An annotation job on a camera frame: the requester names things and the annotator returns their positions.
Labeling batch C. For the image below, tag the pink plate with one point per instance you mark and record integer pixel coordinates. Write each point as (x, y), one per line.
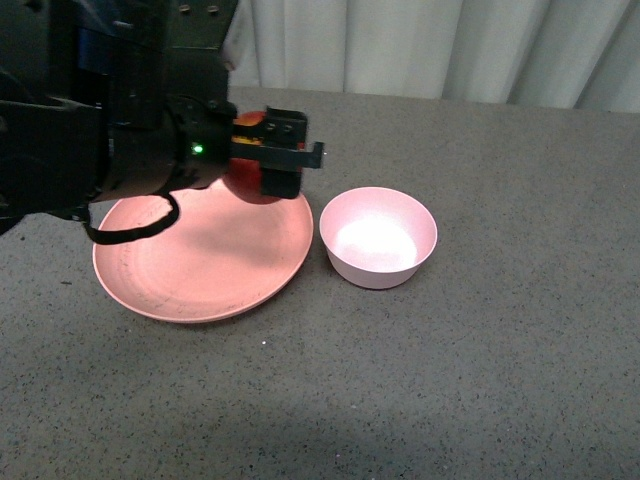
(221, 258)

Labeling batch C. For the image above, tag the white curtain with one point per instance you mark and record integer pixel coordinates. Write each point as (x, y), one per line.
(563, 54)

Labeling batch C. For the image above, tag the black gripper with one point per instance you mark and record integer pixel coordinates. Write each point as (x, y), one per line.
(200, 145)

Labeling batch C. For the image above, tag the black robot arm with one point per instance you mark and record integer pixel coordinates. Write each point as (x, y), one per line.
(108, 108)

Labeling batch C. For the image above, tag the pink bowl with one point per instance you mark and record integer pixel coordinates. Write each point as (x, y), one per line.
(377, 237)

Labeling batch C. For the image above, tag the red apple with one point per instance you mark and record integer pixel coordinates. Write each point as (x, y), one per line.
(246, 175)

